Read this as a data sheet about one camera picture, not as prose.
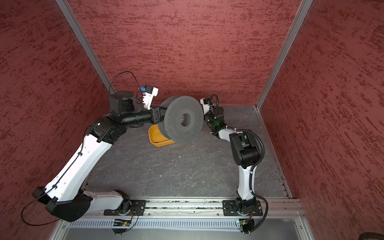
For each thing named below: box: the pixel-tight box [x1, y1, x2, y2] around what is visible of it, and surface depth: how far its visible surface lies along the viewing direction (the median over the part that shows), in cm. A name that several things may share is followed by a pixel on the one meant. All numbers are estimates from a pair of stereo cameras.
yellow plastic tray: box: [148, 124, 176, 148], surface depth 99 cm
